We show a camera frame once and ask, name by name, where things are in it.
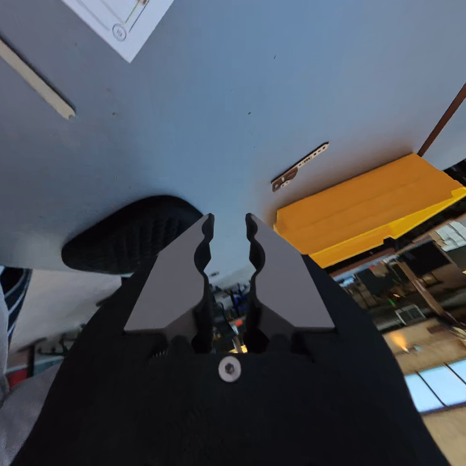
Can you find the perforated wooden strip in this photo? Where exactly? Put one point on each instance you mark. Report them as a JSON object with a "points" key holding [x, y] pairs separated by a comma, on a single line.
{"points": [[291, 174]]}

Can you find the yellow plastic bin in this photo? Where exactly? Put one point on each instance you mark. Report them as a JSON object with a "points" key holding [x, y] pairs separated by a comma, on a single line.
{"points": [[364, 211]]}

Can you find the white instruction booklet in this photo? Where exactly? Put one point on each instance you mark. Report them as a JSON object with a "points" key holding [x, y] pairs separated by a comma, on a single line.
{"points": [[120, 22]]}

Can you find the flat wooden stick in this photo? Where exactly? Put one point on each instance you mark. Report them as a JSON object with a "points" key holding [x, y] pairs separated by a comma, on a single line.
{"points": [[40, 85]]}

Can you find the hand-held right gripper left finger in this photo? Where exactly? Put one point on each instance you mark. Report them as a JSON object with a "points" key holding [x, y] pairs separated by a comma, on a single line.
{"points": [[171, 291]]}

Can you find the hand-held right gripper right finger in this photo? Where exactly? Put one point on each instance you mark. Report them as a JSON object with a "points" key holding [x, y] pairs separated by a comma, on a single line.
{"points": [[287, 291]]}

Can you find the black textured pad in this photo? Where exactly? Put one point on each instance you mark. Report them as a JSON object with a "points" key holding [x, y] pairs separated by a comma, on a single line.
{"points": [[127, 236]]}

